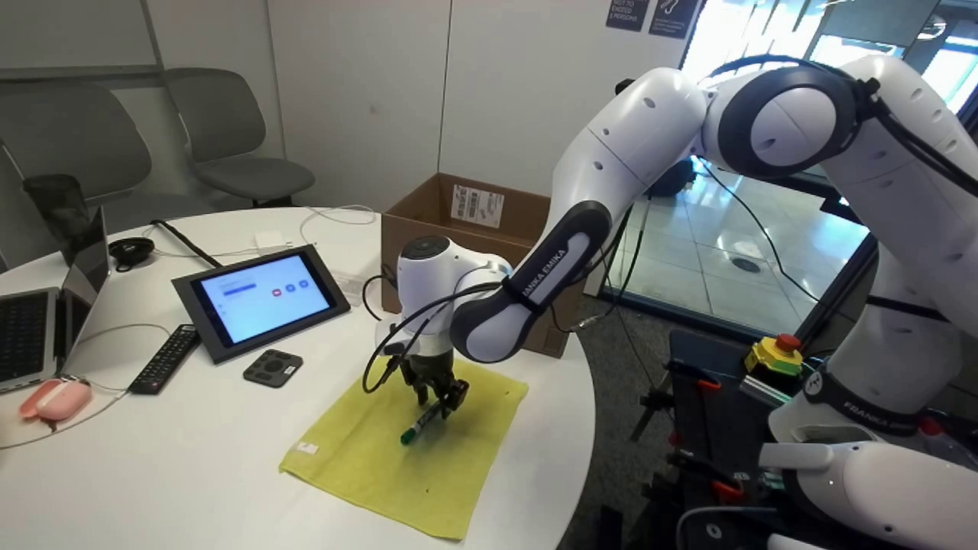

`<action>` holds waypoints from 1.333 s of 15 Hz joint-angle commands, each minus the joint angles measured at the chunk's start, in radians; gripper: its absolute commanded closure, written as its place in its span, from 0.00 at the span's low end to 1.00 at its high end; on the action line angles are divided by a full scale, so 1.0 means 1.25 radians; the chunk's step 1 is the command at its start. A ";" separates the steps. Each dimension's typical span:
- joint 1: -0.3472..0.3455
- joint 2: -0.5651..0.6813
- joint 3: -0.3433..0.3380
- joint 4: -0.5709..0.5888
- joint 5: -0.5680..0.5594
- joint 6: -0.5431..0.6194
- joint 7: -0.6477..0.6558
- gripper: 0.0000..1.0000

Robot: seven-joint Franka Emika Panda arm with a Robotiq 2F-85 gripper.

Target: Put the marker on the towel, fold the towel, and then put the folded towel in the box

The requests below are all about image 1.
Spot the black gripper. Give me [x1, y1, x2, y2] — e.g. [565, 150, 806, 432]
[401, 349, 473, 421]

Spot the green marker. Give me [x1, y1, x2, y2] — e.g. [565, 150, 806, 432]
[398, 396, 459, 449]

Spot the yellow towel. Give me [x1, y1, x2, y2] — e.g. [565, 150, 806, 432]
[278, 354, 533, 543]

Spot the brown cardboard box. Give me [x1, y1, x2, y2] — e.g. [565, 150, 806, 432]
[380, 172, 591, 360]

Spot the black smartphone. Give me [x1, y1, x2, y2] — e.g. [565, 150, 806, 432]
[241, 346, 304, 390]

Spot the black tablet lit screen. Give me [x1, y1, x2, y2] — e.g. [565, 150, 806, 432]
[169, 240, 351, 367]

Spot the black remote control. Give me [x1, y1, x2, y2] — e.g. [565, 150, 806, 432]
[122, 320, 203, 396]

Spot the yellow red emergency stop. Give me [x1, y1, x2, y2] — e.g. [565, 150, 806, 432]
[742, 334, 806, 382]

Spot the small black round device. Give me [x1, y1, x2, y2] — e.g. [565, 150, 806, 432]
[104, 235, 157, 274]

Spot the grey shell chair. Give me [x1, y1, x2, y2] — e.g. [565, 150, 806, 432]
[161, 65, 316, 210]
[0, 81, 157, 237]

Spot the pink computer mouse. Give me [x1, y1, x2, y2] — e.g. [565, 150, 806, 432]
[13, 376, 92, 427]

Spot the silver laptop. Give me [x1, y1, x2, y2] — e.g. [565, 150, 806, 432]
[0, 237, 110, 393]

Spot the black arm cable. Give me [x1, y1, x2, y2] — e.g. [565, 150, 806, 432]
[361, 58, 978, 396]

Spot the black table cable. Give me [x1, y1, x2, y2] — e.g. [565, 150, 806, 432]
[150, 217, 224, 271]

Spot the dark wall sign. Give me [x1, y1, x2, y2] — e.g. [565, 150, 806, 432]
[606, 0, 650, 34]
[648, 0, 699, 43]

